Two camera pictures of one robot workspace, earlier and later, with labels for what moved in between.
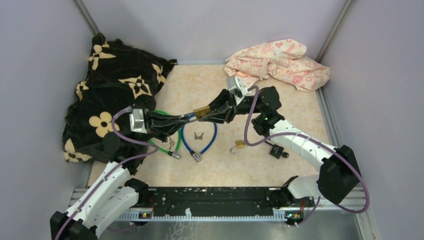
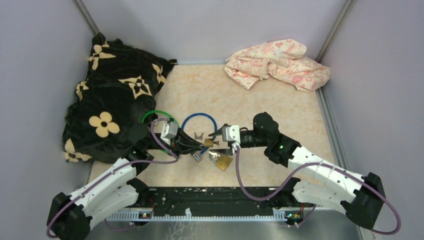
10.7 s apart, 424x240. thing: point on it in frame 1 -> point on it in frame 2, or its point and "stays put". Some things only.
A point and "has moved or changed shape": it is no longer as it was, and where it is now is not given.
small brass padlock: (239, 144) has moved or changed shape
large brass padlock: (201, 111) -> (223, 161)
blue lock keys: (196, 137) stays put
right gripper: (224, 114) -> (228, 151)
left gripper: (162, 126) -> (184, 144)
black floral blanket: (119, 77) stays put
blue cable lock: (195, 155) stays put
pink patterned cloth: (282, 59) stays put
